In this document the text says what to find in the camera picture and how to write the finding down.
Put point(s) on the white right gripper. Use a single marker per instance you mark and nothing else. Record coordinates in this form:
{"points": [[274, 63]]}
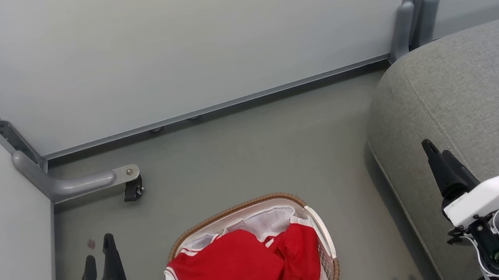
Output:
{"points": [[492, 195]]}

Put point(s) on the red and white garment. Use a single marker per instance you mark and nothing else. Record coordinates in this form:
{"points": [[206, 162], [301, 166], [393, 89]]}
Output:
{"points": [[237, 279]]}

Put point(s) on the grey fabric sofa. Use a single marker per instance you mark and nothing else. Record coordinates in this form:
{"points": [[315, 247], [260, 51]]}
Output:
{"points": [[475, 97]]}

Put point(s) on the black caster wheel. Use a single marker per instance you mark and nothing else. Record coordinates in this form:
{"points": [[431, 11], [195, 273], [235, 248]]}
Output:
{"points": [[132, 190]]}

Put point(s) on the grey partition foot bar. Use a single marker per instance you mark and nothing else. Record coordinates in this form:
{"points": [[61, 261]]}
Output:
{"points": [[74, 185]]}

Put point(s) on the white laundry basket brown rim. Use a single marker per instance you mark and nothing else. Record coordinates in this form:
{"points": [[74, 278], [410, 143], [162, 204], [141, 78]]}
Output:
{"points": [[323, 244]]}

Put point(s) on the white basket liner cloth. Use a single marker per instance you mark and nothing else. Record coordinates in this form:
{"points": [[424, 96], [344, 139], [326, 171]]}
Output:
{"points": [[263, 221]]}

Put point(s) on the grey partition bottom rail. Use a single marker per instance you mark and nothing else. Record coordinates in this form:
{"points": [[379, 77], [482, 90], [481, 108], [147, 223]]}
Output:
{"points": [[223, 106]]}

